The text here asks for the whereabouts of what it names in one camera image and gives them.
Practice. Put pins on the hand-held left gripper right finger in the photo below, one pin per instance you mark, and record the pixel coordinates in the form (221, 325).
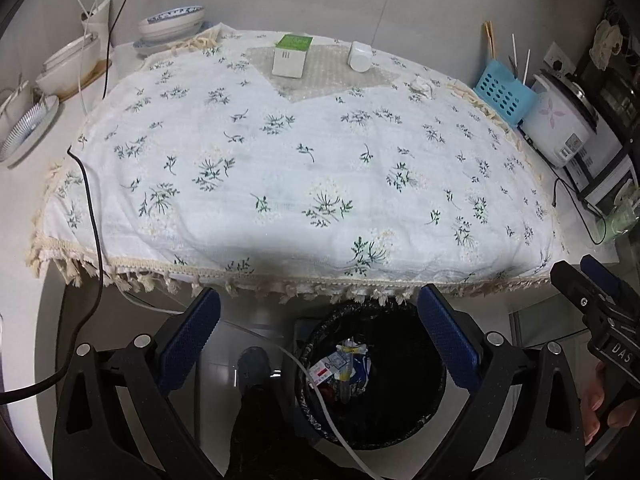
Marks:
(447, 340)

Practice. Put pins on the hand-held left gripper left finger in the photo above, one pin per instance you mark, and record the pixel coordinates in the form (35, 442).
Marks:
(192, 340)

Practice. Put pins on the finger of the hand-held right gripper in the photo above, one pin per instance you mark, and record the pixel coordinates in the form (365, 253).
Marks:
(602, 272)
(572, 285)

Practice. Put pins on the black lined trash bin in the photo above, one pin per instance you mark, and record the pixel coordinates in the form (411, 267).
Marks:
(400, 410)

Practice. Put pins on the blue snack packet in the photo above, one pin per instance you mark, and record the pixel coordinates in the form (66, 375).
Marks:
(362, 365)

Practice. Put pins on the red and white box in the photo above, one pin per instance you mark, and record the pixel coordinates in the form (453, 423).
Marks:
(322, 372)

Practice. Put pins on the white tissue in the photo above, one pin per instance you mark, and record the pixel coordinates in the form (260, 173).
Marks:
(421, 87)

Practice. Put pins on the small white cup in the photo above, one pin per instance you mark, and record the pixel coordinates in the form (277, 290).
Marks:
(360, 55)

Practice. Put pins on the green and white box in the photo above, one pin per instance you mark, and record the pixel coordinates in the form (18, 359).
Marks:
(290, 57)

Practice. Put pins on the person's right hand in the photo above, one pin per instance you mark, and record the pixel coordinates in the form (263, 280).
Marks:
(594, 400)

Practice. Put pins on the green plastic pouch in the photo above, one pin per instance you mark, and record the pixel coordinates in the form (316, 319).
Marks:
(620, 215)

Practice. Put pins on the black metal rack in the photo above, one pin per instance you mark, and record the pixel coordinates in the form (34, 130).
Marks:
(612, 180)

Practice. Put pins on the white microwave oven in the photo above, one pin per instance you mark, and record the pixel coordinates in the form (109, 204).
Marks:
(600, 145)

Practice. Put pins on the white rice cooker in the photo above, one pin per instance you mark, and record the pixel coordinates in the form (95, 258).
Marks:
(555, 120)

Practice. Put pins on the white floral tablecloth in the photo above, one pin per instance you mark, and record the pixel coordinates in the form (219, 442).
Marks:
(300, 175)

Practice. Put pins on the blue utensil holder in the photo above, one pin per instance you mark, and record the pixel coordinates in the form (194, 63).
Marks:
(500, 92)

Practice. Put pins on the white plastic stick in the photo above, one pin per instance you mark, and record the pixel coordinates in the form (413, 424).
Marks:
(526, 67)
(514, 52)

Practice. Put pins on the dark metal utensil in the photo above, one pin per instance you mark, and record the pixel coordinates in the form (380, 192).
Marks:
(512, 66)

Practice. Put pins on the beige mesh cloth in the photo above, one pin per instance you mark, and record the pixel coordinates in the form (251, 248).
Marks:
(606, 42)

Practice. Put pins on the wooden chopstick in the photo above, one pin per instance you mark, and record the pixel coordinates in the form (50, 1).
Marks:
(492, 40)
(487, 40)

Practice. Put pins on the blue striped plate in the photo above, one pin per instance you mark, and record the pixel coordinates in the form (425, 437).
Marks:
(27, 130)

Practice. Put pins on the round wooden board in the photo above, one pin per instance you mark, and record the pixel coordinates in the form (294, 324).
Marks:
(101, 72)

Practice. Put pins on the white bowl dark rim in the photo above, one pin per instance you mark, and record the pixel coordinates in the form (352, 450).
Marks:
(65, 80)
(70, 55)

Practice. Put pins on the white cup with spoon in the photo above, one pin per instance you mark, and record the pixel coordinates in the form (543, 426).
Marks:
(12, 105)

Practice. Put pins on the blue rimmed plate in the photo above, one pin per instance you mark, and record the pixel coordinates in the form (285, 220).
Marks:
(155, 46)

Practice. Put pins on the blue patterned bowl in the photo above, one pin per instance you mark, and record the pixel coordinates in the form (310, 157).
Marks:
(170, 22)

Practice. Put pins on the white tapered container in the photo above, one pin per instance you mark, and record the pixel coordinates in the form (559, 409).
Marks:
(97, 20)

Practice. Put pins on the white wall outlet with plug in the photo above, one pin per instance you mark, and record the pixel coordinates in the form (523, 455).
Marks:
(557, 57)

